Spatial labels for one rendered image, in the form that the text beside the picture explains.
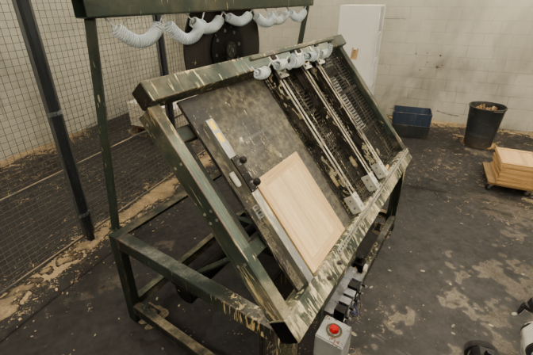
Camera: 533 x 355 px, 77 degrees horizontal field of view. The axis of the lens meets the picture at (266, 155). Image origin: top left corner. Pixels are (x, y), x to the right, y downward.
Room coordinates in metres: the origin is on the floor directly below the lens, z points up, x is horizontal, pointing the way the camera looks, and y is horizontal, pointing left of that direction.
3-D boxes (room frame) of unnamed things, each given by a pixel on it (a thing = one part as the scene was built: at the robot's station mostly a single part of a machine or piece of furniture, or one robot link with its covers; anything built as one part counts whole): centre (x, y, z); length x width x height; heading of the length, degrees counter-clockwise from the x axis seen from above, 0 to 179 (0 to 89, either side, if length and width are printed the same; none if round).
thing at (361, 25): (5.58, -1.49, 1.03); 0.61 x 0.58 x 2.05; 156
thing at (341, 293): (1.34, -0.46, 0.69); 0.50 x 0.14 x 0.24; 146
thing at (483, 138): (4.94, -3.40, 0.33); 0.52 x 0.51 x 0.65; 156
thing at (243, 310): (2.27, -0.14, 0.41); 2.20 x 1.38 x 0.83; 146
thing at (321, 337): (0.94, -0.28, 0.84); 0.12 x 0.12 x 0.18; 56
